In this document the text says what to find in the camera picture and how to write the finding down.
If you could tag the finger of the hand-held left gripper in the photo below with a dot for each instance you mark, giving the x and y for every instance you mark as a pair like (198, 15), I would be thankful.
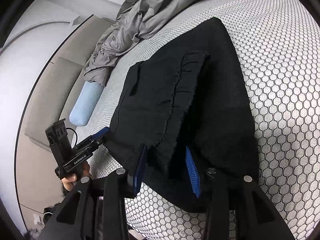
(101, 131)

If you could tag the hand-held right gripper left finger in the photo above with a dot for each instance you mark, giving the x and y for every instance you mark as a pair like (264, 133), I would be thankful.
(140, 165)

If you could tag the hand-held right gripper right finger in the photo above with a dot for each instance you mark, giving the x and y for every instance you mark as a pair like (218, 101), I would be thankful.
(192, 172)

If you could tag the black pants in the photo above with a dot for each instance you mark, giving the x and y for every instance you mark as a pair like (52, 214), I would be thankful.
(200, 80)

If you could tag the person's left hand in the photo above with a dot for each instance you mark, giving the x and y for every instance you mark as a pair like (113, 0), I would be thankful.
(68, 182)

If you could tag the light blue pillow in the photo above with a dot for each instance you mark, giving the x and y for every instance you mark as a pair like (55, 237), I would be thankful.
(85, 105)

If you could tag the beige padded headboard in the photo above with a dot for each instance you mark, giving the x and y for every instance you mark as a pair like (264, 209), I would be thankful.
(62, 67)

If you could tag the light grey blanket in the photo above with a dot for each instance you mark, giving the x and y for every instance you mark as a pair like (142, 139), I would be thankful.
(140, 17)

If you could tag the honeycomb patterned mattress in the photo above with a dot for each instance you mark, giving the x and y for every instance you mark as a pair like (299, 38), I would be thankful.
(287, 80)

